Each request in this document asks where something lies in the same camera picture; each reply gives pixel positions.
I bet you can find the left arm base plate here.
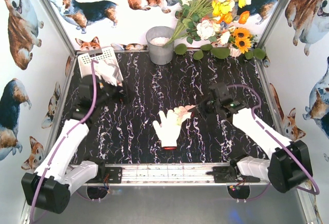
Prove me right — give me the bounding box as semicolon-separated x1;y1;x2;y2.
103;166;123;184

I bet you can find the orange dotted glove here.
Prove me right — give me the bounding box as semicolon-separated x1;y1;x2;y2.
95;61;122;86

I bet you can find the white plastic storage basket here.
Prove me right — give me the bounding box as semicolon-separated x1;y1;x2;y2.
78;47;123;87

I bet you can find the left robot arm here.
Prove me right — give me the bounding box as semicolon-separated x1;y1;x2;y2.
21;75;132;214

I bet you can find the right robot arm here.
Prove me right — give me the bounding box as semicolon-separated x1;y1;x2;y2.
189;83;319;195

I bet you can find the small sunflower pot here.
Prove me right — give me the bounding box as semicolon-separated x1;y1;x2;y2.
229;27;258;57

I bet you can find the cream knit glove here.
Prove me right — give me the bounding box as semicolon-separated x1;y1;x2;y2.
174;105;195;126

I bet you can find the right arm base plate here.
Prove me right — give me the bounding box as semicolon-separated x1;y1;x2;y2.
206;160;261;183

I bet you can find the artificial flower bouquet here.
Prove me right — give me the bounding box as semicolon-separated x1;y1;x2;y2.
166;0;252;45

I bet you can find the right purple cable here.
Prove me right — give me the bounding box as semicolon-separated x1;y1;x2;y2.
227;84;321;202

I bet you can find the grey metal bucket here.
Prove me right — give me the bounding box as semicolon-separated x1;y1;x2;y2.
145;26;174;65

